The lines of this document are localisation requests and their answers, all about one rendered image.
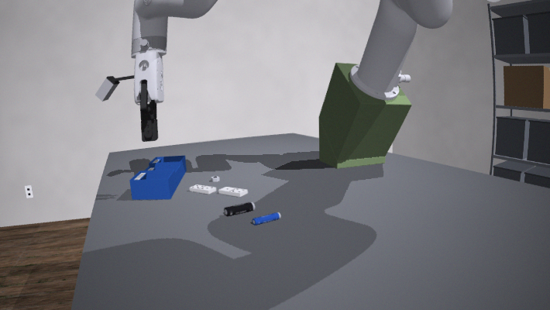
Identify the white domino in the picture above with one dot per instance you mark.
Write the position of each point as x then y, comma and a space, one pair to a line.
233, 191
202, 189

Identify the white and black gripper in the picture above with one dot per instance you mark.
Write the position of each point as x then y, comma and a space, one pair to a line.
148, 79

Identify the blue rack of labelled bins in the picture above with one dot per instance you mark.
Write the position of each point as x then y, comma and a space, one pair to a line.
157, 187

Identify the blue battery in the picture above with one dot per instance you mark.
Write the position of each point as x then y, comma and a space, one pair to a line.
266, 218

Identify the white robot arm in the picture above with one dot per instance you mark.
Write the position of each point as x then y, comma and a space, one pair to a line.
390, 39

